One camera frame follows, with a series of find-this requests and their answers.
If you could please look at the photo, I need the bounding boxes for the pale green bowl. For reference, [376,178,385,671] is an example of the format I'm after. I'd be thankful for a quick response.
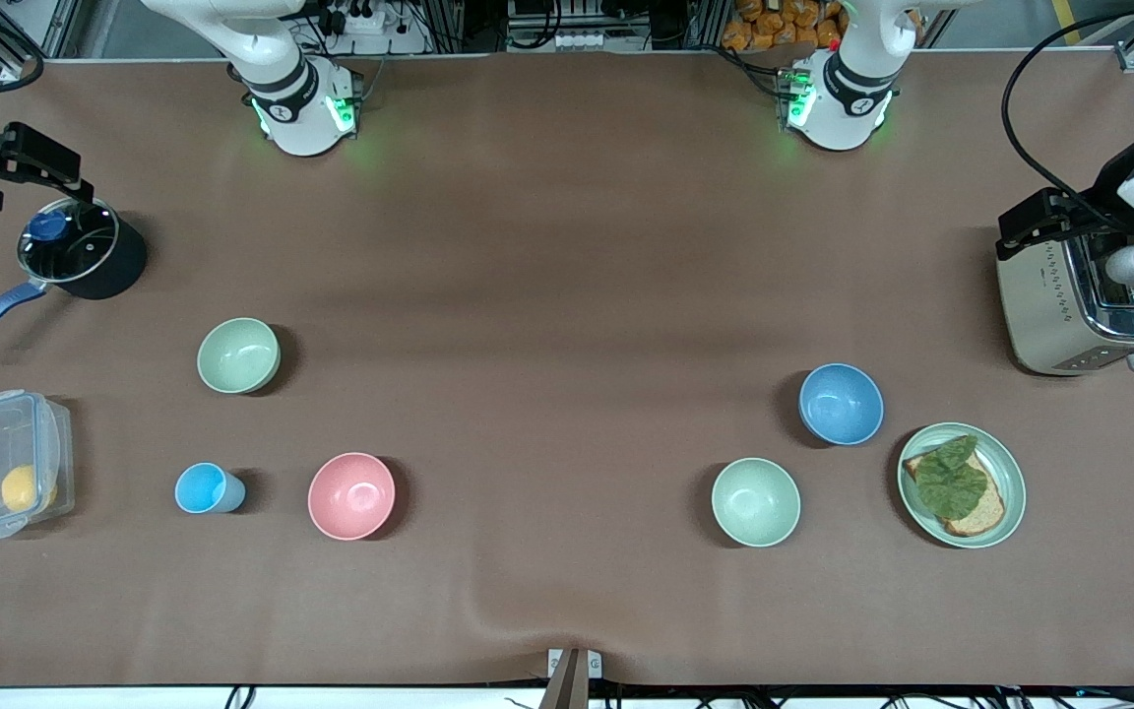
[711,457,802,548]
[197,317,282,396]

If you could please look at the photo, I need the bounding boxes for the blue bowl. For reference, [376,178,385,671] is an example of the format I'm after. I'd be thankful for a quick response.
[798,363,885,447]

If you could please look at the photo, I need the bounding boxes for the pink bowl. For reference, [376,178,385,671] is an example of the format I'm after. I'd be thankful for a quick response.
[307,452,397,542]

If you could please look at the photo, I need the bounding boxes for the glass lid blue knob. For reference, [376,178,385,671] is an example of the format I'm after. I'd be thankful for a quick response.
[18,197,121,285]

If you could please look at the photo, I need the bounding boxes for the beige chrome toaster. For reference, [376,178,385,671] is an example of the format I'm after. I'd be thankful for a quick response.
[997,231,1134,376]

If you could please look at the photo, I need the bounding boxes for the pale green plate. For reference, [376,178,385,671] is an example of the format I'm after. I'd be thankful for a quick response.
[897,422,1028,549]

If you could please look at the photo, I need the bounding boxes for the green lettuce leaf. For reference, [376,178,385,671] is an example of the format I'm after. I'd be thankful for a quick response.
[914,435,989,521]

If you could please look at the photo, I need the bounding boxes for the bread slice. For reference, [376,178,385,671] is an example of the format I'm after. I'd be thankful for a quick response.
[903,448,1007,538]

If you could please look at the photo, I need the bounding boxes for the yellow lemon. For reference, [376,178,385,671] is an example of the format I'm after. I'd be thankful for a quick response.
[1,464,58,513]

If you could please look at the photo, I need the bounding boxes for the orange snack bag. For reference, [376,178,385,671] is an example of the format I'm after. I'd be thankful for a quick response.
[722,0,846,52]

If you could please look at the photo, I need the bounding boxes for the light blue cup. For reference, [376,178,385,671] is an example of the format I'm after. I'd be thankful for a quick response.
[174,462,246,515]

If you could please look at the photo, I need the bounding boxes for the white power strip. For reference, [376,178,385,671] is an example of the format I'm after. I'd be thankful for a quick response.
[321,0,403,36]

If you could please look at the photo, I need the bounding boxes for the brown table cloth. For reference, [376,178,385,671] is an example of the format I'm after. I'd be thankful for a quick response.
[0,49,1134,688]

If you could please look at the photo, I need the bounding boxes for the black saucepan blue handle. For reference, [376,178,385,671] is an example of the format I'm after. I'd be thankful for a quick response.
[0,197,148,357]

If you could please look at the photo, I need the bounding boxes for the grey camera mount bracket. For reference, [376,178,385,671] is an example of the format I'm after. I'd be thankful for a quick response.
[539,647,603,709]

